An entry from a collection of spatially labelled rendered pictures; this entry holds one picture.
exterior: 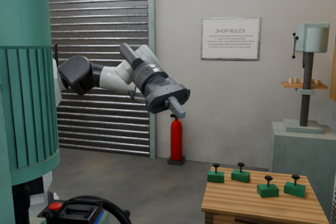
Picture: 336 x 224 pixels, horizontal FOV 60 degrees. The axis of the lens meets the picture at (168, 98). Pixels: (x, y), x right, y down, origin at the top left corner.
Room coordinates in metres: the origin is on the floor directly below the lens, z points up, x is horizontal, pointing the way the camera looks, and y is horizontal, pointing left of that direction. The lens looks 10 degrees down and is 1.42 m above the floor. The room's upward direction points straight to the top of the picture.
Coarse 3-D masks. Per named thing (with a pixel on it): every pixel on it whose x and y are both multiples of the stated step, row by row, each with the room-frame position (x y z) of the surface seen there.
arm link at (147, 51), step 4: (144, 44) 0.89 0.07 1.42; (140, 48) 0.87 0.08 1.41; (144, 48) 0.87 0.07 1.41; (148, 48) 0.87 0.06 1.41; (144, 52) 0.86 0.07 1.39; (148, 52) 0.86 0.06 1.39; (152, 52) 0.87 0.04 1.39; (148, 56) 0.86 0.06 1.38; (152, 56) 0.87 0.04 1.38; (156, 60) 0.89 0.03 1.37
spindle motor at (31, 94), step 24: (0, 0) 0.43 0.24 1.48; (24, 0) 0.45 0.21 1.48; (0, 24) 0.43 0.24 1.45; (24, 24) 0.45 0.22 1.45; (48, 24) 0.51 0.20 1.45; (0, 48) 0.43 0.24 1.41; (24, 48) 0.45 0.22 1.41; (48, 48) 0.50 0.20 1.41; (0, 72) 0.43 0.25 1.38; (24, 72) 0.45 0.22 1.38; (48, 72) 0.50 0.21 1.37; (24, 96) 0.44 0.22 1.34; (48, 96) 0.50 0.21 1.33; (24, 120) 0.44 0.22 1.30; (48, 120) 0.49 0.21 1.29; (24, 144) 0.44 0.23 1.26; (48, 144) 0.49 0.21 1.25; (24, 168) 0.44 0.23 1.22; (48, 168) 0.47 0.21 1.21
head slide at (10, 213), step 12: (0, 84) 0.40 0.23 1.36; (0, 96) 0.40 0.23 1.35; (0, 108) 0.40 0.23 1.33; (0, 120) 0.39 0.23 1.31; (0, 132) 0.39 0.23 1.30; (0, 144) 0.39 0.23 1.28; (0, 156) 0.39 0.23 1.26; (0, 168) 0.38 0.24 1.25; (0, 180) 0.38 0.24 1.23; (0, 192) 0.38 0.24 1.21; (0, 204) 0.38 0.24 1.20; (12, 204) 0.40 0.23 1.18; (0, 216) 0.37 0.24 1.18; (12, 216) 0.40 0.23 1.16
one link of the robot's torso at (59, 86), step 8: (56, 48) 1.19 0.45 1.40; (56, 56) 1.20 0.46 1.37; (56, 64) 1.22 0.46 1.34; (56, 72) 1.10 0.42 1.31; (56, 80) 1.07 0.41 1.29; (64, 80) 1.14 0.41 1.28; (56, 88) 1.08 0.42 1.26; (64, 88) 1.14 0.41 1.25; (56, 96) 1.08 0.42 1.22; (56, 104) 1.09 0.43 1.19
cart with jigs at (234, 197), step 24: (216, 168) 1.81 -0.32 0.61; (240, 168) 1.82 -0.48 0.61; (216, 192) 1.64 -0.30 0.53; (240, 192) 1.64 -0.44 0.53; (264, 192) 1.59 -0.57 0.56; (288, 192) 1.62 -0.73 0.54; (312, 192) 1.64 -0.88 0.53; (216, 216) 1.94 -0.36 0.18; (240, 216) 1.43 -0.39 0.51; (264, 216) 1.40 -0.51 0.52; (288, 216) 1.39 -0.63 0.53; (312, 216) 1.39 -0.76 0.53
